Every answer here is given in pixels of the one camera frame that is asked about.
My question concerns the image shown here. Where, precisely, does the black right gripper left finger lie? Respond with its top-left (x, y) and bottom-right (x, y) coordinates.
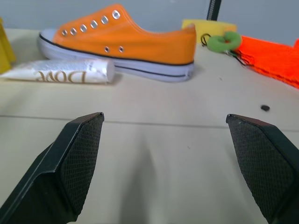
top-left (0, 112), bottom-right (105, 224)

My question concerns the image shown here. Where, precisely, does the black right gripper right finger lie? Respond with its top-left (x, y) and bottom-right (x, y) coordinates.
top-left (226, 113), bottom-right (299, 224)

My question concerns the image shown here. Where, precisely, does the white Dove tube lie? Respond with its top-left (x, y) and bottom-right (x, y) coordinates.
top-left (0, 58), bottom-right (115, 84)

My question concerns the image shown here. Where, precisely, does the orange knitted cloth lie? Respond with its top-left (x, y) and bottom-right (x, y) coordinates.
top-left (233, 35), bottom-right (299, 89)

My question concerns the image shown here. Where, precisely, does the orange canvas sneaker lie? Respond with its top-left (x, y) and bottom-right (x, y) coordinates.
top-left (36, 3), bottom-right (197, 83)

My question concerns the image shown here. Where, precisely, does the yellow plastic object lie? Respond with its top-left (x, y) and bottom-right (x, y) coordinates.
top-left (0, 17), bottom-right (16, 73)

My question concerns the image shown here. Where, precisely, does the yellow sponge block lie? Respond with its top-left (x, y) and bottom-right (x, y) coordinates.
top-left (181, 19), bottom-right (237, 45)

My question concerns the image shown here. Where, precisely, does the green foam ring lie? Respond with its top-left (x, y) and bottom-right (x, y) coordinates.
top-left (206, 31), bottom-right (242, 53)

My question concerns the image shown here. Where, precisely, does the black wire loop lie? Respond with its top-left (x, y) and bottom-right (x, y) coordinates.
top-left (200, 33), bottom-right (212, 47)

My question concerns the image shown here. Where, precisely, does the black vertical post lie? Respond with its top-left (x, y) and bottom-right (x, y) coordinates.
top-left (206, 0), bottom-right (221, 21)

